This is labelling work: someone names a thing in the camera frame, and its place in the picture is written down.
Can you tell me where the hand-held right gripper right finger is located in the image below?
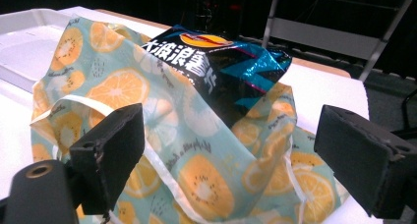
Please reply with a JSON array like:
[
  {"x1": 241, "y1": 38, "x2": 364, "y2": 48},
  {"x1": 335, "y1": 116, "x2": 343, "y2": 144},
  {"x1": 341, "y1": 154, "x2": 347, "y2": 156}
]
[{"x1": 313, "y1": 104, "x2": 417, "y2": 220}]

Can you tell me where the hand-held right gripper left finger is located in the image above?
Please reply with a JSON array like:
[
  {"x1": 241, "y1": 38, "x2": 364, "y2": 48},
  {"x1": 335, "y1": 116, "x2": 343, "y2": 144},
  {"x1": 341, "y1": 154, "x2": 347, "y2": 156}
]
[{"x1": 69, "y1": 102, "x2": 146, "y2": 216}]

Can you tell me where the fruit print shopping bag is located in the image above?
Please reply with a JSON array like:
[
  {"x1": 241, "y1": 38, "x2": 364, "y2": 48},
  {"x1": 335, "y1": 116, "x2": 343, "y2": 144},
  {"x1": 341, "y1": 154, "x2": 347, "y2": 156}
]
[{"x1": 30, "y1": 16, "x2": 350, "y2": 224}]

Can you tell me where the black and blue chip bag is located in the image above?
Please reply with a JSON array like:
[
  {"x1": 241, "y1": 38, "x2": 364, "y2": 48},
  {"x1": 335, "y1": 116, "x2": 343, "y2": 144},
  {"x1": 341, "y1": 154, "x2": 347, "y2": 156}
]
[{"x1": 141, "y1": 24, "x2": 293, "y2": 129}]

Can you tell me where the white plastic tray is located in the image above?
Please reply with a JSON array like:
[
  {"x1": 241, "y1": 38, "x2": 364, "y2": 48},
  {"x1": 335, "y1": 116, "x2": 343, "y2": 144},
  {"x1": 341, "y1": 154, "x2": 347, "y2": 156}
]
[{"x1": 0, "y1": 8, "x2": 75, "y2": 94}]

